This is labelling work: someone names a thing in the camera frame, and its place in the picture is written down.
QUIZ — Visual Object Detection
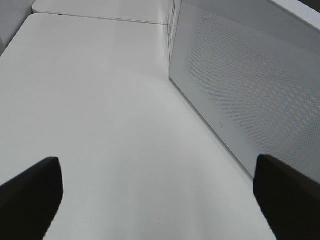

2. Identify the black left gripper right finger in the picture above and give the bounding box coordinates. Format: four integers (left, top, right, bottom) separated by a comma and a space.
253, 154, 320, 240

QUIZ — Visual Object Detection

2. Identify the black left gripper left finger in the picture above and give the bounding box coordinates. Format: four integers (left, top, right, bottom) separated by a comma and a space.
0, 157, 64, 240

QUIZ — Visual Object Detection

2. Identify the white microwave door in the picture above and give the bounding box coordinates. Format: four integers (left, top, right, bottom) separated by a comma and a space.
169, 0, 320, 181

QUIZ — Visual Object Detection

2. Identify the white microwave oven body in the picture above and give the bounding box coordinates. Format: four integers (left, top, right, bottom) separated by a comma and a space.
167, 0, 182, 71

